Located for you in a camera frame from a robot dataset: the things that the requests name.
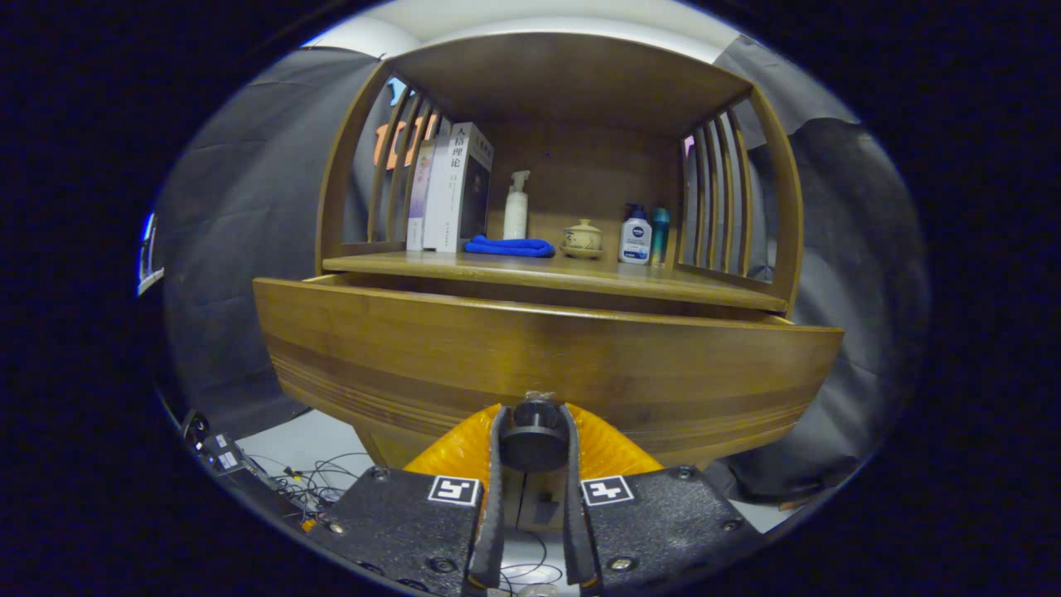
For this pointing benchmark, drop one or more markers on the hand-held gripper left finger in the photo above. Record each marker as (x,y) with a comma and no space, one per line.
(495,514)

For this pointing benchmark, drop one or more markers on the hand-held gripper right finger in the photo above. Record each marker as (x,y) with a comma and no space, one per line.
(576,514)

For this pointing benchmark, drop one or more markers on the black drawer knob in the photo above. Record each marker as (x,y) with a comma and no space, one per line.
(535,435)

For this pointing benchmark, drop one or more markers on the wooden drawer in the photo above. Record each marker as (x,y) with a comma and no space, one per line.
(414,356)

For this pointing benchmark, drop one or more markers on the wooden cabinet door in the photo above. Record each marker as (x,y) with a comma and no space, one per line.
(514,497)
(535,482)

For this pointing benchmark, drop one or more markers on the wooden countertop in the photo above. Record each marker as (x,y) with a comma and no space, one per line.
(539,274)

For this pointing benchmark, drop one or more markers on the wooden cabinet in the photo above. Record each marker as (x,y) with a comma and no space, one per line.
(580,166)

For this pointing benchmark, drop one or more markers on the blue folded cloth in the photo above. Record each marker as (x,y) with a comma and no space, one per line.
(510,247)

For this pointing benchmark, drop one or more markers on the beige lidded teacup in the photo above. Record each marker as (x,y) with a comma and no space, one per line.
(582,240)

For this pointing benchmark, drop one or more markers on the white lotion bottle blue cap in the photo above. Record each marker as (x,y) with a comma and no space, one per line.
(634,240)

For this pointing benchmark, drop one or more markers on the teal bottle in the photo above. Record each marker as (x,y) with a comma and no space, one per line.
(660,236)

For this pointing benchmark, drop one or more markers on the white pump bottle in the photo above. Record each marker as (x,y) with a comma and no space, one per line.
(515,220)

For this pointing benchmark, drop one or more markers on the white book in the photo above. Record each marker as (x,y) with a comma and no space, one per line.
(452,199)

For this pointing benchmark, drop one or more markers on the thin purple book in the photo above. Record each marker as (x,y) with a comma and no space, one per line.
(419,199)

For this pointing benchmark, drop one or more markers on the white stand shelf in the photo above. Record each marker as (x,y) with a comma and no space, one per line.
(152,282)

